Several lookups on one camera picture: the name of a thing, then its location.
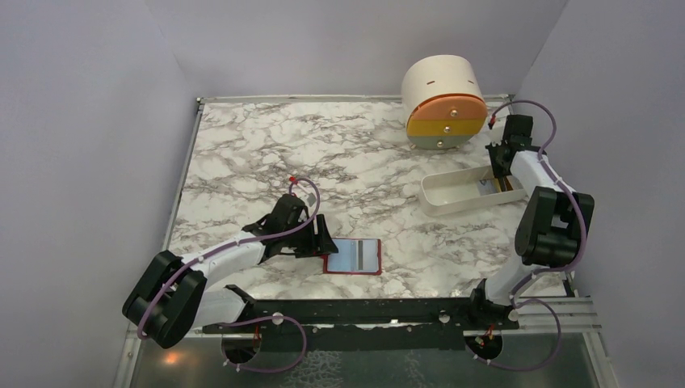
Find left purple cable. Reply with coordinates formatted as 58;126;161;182
136;177;321;340

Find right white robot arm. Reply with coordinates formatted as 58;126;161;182
466;115;595;329

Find loose gold cards in tray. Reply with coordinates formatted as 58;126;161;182
477;177;515;196

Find white plastic tray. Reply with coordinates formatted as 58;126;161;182
418;166;527;217

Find round pastel drawer organizer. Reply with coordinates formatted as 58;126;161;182
401;54;488;150

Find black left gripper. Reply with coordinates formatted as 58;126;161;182
283;214;338;258

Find black mounting rail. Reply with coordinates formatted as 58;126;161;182
202;297;519;352

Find red card holder wallet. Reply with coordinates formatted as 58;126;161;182
323;238;382;276

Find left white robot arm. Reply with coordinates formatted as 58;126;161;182
122;194;338;348

